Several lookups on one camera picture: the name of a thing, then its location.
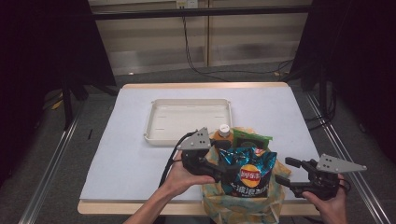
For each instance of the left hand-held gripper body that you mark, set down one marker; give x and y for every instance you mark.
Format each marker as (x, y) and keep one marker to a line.
(196, 155)

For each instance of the orange-print green fabric bag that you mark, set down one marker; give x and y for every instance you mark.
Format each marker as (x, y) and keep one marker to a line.
(243, 208)

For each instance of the orange juice bottle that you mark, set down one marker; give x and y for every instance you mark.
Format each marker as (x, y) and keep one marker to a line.
(223, 132)

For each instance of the white plastic tray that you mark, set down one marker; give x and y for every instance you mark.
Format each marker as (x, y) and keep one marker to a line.
(186, 118)

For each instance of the white wall socket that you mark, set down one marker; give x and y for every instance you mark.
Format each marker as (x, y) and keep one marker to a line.
(186, 3)

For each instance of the person's left hand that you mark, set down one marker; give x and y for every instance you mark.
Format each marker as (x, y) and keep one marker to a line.
(183, 180)

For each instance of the yellow floor tape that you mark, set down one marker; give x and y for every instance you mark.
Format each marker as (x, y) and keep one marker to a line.
(57, 105)

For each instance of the black curtain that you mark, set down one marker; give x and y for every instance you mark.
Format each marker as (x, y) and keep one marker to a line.
(358, 46)
(43, 46)

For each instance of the black metal stand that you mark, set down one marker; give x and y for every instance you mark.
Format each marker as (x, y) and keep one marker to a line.
(67, 105)

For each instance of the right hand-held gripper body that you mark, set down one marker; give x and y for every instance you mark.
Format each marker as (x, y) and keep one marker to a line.
(327, 177)

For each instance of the aluminium floor rail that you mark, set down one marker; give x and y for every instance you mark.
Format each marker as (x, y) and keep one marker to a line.
(358, 180)
(49, 174)

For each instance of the green snack packet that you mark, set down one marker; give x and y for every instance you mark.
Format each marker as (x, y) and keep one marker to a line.
(250, 139)

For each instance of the white table mat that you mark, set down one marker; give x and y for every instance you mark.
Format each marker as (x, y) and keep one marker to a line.
(124, 161)

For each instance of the wooden table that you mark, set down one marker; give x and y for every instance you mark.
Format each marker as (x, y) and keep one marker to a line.
(202, 85)

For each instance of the blue chips bag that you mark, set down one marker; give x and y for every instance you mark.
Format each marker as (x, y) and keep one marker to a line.
(249, 174)

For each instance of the black horizontal bar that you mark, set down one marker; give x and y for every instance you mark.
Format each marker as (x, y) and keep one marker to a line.
(199, 12)

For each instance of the person's right hand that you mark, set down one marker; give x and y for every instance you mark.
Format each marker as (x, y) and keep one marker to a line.
(327, 208)

